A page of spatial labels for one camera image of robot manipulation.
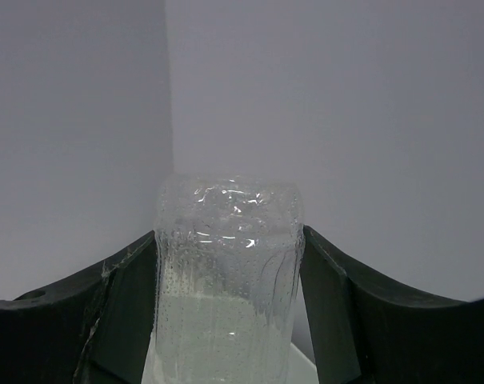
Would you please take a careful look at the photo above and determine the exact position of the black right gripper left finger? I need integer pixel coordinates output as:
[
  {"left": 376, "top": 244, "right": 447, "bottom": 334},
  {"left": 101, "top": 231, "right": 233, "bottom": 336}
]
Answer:
[{"left": 0, "top": 232, "right": 157, "bottom": 383}]

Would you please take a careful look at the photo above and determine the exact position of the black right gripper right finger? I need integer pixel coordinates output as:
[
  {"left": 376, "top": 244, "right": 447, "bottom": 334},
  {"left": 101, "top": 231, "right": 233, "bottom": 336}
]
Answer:
[{"left": 300, "top": 227, "right": 484, "bottom": 383}]

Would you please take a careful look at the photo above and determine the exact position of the clear crushed plastic bottle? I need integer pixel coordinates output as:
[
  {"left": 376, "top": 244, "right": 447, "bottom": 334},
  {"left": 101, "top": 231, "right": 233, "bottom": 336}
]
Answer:
[{"left": 142, "top": 174, "right": 305, "bottom": 383}]

